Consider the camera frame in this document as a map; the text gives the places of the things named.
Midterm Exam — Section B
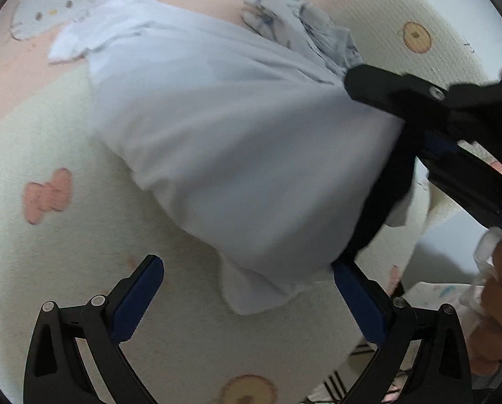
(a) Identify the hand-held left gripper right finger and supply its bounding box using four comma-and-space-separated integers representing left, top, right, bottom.
333, 259, 473, 404

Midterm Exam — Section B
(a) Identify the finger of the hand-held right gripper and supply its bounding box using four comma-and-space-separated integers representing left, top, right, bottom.
344, 64, 483, 144
415, 132, 502, 230

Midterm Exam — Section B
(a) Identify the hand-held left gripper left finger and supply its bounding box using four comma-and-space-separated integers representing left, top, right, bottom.
23, 255, 165, 404

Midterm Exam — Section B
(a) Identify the white shirt with navy trim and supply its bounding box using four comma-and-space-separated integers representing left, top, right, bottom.
48, 0, 416, 316

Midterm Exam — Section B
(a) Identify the pink cream cartoon printed blanket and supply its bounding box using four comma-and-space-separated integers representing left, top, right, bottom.
0, 0, 502, 404

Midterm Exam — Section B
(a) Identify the white blue-printed garment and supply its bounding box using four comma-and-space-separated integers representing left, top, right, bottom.
240, 0, 363, 78

